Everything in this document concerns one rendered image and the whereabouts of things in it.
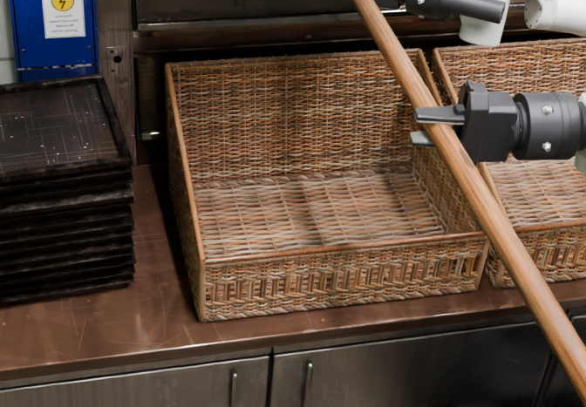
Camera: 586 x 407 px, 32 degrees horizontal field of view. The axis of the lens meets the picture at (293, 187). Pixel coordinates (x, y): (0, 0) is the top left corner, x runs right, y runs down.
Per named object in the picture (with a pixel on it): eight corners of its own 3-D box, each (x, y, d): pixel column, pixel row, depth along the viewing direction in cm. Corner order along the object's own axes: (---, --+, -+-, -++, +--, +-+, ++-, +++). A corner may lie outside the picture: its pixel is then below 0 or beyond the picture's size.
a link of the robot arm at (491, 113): (478, 108, 124) (572, 108, 126) (459, 66, 132) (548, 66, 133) (460, 189, 132) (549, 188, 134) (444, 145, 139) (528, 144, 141)
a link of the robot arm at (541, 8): (470, -42, 159) (548, -31, 163) (457, 14, 163) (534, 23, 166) (484, -31, 154) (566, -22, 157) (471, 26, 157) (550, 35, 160)
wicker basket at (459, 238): (160, 168, 224) (160, 58, 207) (405, 148, 236) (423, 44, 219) (195, 328, 187) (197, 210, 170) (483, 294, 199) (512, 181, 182)
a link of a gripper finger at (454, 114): (412, 110, 132) (459, 110, 132) (417, 125, 129) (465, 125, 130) (413, 99, 131) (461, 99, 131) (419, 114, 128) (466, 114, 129)
